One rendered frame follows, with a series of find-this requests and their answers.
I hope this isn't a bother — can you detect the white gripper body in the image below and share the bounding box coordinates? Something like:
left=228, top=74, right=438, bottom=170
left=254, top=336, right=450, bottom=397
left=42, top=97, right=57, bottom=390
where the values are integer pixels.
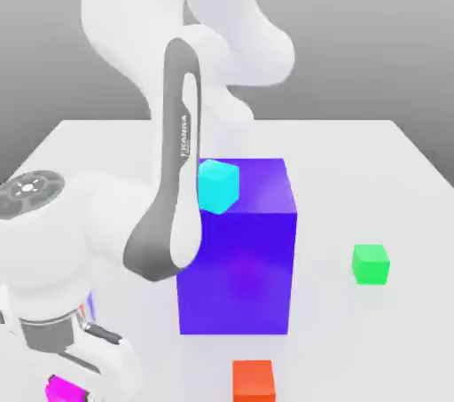
left=30, top=336, right=144, bottom=402

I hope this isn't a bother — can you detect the large blue box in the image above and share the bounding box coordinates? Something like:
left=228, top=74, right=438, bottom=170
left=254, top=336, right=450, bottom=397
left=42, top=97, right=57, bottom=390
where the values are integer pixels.
left=176, top=157, right=298, bottom=336

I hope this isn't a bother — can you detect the small cyan cube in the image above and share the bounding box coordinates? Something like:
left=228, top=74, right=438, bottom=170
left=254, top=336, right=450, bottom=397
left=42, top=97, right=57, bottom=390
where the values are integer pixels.
left=197, top=159, right=240, bottom=216

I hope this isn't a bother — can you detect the small magenta cube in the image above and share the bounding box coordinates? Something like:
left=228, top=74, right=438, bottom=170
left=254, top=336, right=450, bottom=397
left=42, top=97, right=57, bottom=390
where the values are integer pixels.
left=44, top=374, right=89, bottom=402

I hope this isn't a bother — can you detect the small green cube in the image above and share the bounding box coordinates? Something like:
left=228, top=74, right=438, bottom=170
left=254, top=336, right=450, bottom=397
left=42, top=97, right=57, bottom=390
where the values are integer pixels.
left=351, top=244, right=391, bottom=286

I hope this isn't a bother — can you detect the small orange cube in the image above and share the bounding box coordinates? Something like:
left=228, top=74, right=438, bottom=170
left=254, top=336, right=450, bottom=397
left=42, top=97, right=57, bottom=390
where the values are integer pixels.
left=231, top=359, right=277, bottom=402

